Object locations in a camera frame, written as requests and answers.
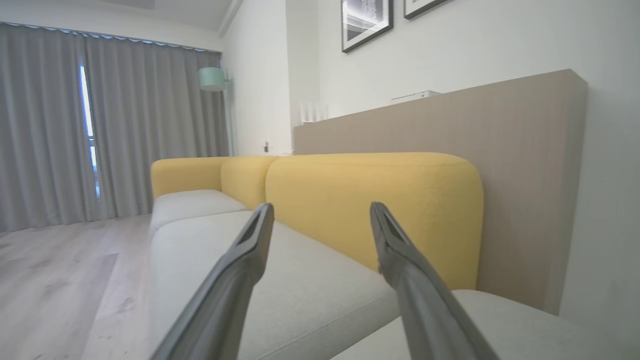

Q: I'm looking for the mint green floor lamp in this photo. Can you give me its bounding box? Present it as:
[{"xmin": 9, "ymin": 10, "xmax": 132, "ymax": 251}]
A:
[{"xmin": 198, "ymin": 60, "xmax": 237, "ymax": 157}]

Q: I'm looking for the white ribbed object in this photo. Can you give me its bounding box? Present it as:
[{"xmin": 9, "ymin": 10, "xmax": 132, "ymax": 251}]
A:
[{"xmin": 300, "ymin": 102, "xmax": 329, "ymax": 125}]

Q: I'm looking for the small grey sofa seat cushion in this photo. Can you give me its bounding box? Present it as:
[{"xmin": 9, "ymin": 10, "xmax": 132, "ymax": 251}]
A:
[{"xmin": 149, "ymin": 189, "xmax": 249, "ymax": 238}]

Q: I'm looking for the flat white box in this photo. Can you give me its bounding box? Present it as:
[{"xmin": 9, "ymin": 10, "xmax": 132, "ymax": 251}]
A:
[{"xmin": 391, "ymin": 90, "xmax": 442, "ymax": 104}]

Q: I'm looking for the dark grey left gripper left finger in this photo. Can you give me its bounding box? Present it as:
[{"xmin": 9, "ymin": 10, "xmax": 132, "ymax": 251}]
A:
[{"xmin": 150, "ymin": 202, "xmax": 275, "ymax": 360}]

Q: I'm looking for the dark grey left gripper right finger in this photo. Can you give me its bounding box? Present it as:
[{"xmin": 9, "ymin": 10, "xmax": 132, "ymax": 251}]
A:
[{"xmin": 369, "ymin": 201, "xmax": 501, "ymax": 360}]

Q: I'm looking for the large yellow sofa backrest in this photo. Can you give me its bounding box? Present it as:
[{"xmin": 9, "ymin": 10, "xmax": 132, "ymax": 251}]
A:
[{"xmin": 265, "ymin": 152, "xmax": 484, "ymax": 291}]

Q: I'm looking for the large black framed picture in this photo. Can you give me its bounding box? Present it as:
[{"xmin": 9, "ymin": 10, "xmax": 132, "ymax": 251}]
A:
[{"xmin": 341, "ymin": 0, "xmax": 394, "ymax": 54}]

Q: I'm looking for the wide grey sofa seat cushion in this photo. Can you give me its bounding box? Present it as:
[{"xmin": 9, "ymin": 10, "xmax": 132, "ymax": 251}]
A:
[{"xmin": 330, "ymin": 289, "xmax": 640, "ymax": 360}]

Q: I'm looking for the yellow sofa end backrest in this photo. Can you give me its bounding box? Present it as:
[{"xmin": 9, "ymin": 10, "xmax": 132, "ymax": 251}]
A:
[{"xmin": 151, "ymin": 157, "xmax": 231, "ymax": 199}]

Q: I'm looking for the beige partition panel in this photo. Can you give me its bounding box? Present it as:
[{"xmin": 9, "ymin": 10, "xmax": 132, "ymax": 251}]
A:
[{"xmin": 292, "ymin": 69, "xmax": 589, "ymax": 316}]

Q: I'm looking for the small black framed picture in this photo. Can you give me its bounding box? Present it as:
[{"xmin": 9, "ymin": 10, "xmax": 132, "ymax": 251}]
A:
[{"xmin": 404, "ymin": 0, "xmax": 451, "ymax": 20}]

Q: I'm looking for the grey curtain panel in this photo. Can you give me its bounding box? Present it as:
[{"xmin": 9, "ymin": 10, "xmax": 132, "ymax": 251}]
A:
[
  {"xmin": 82, "ymin": 35, "xmax": 231, "ymax": 221},
  {"xmin": 0, "ymin": 22, "xmax": 90, "ymax": 233}
]

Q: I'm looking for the narrow yellow sofa backrest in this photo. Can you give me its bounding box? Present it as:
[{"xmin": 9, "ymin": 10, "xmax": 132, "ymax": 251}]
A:
[{"xmin": 220, "ymin": 156, "xmax": 281, "ymax": 211}]

